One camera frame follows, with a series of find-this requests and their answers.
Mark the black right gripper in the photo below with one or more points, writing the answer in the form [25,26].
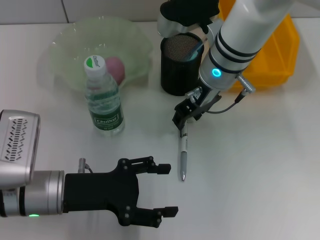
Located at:
[207,98]

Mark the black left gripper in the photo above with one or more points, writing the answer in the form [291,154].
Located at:
[100,192]

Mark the white grey ballpoint pen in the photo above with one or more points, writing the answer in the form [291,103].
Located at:
[184,150]

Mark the blue scissors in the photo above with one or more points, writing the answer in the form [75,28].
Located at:
[193,56]

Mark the clear green-label water bottle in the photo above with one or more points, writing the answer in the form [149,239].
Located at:
[105,110]

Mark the pink peach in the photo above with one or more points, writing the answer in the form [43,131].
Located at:
[116,68]

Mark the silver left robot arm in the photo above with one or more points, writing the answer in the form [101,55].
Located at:
[37,193]

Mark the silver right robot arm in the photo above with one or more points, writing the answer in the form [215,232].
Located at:
[240,42]

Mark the black mesh pen holder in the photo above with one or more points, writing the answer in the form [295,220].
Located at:
[180,75]

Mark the green glass fruit plate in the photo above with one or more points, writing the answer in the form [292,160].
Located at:
[70,50]

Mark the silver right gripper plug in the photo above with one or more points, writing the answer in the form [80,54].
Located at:
[193,93]

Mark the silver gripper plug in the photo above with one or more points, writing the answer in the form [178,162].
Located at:
[193,93]
[83,165]

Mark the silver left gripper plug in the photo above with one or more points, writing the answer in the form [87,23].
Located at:
[83,165]

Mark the yellow plastic bin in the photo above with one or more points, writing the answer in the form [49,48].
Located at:
[280,57]

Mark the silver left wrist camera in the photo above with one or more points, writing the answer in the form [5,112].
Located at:
[15,145]

